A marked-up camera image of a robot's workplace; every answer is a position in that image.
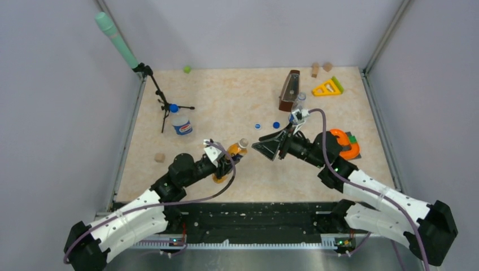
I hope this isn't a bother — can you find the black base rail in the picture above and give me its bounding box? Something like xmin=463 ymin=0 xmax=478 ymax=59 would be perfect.
xmin=112 ymin=200 xmax=369 ymax=250

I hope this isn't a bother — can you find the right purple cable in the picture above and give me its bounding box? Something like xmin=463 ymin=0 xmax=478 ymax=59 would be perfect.
xmin=307 ymin=108 xmax=431 ymax=271

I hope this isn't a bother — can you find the black microphone tripod stand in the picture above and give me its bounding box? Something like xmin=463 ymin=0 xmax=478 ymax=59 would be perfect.
xmin=132 ymin=63 xmax=172 ymax=133

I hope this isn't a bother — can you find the blue labelled white jar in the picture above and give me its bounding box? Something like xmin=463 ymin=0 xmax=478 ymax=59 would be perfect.
xmin=171 ymin=116 xmax=193 ymax=136

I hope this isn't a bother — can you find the orange toy tape dispenser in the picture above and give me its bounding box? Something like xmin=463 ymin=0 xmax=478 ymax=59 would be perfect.
xmin=330 ymin=129 xmax=361 ymax=160

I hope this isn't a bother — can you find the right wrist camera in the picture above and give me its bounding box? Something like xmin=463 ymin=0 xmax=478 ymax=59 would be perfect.
xmin=290 ymin=108 xmax=310 ymax=135

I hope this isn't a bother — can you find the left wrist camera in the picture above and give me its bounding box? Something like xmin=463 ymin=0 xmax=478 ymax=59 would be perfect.
xmin=203 ymin=139 xmax=226 ymax=168

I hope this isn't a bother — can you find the orange juice bottle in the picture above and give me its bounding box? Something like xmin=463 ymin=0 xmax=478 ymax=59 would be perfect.
xmin=213 ymin=138 xmax=249 ymax=183

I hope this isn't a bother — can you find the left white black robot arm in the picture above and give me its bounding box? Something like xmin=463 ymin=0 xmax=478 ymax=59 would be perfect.
xmin=63 ymin=153 xmax=241 ymax=270

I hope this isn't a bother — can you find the mint green microphone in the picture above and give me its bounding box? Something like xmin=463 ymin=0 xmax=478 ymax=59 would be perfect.
xmin=94 ymin=12 xmax=140 ymax=72

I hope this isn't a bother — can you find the small wooden cube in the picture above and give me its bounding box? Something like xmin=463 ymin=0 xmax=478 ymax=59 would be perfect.
xmin=323 ymin=62 xmax=334 ymax=72

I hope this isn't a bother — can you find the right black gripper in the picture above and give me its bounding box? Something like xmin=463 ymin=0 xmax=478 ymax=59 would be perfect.
xmin=252 ymin=121 xmax=325 ymax=169

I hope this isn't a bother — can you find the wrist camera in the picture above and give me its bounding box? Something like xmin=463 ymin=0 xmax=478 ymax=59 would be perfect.
xmin=290 ymin=108 xmax=310 ymax=135
xmin=203 ymin=139 xmax=226 ymax=168

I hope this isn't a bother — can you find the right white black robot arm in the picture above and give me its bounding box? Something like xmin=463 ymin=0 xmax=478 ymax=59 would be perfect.
xmin=252 ymin=126 xmax=458 ymax=266

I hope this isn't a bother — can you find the yellow triangle toy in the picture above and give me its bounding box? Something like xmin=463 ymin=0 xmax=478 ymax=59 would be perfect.
xmin=311 ymin=76 xmax=344 ymax=97

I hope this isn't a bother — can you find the beige wooden cube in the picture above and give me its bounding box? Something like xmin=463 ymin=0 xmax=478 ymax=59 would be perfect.
xmin=154 ymin=152 xmax=166 ymax=163

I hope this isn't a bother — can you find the brown metronome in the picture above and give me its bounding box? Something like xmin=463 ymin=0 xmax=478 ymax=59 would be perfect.
xmin=278 ymin=69 xmax=301 ymax=112

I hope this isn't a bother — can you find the clear crushed plastic bottle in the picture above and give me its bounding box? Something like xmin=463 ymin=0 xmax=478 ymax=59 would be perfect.
xmin=289 ymin=92 xmax=307 ymax=125

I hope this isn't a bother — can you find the tall wooden block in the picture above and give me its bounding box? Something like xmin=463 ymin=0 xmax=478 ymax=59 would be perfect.
xmin=311 ymin=62 xmax=320 ymax=78

